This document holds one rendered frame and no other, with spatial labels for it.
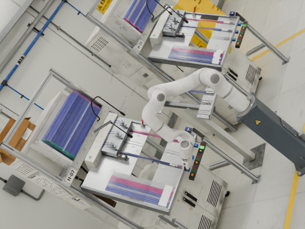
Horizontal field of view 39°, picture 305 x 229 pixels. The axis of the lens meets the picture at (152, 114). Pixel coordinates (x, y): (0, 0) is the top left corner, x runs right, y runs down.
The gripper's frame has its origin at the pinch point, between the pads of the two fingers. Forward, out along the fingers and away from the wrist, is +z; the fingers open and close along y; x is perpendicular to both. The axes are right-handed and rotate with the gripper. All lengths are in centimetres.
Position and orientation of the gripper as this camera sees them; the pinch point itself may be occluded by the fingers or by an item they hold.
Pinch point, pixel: (187, 167)
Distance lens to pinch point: 328.4
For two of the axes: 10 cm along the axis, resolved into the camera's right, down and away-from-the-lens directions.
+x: -9.3, -2.0, 3.1
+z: 1.2, 6.1, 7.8
